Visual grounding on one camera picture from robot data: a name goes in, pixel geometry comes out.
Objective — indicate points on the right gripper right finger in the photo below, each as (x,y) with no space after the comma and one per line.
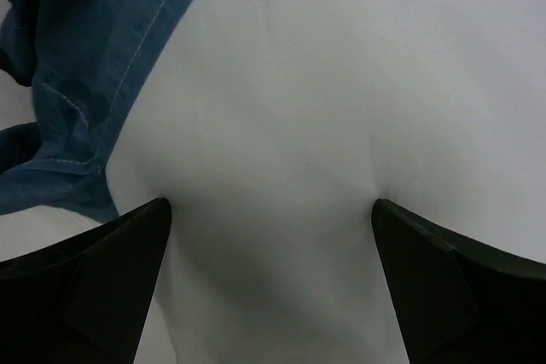
(458,300)

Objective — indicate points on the blue patterned pillowcase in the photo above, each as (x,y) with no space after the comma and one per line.
(85,62)

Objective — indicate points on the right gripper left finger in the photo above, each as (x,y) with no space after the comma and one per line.
(85,299)

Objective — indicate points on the white pillow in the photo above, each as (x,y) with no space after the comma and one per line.
(273,126)

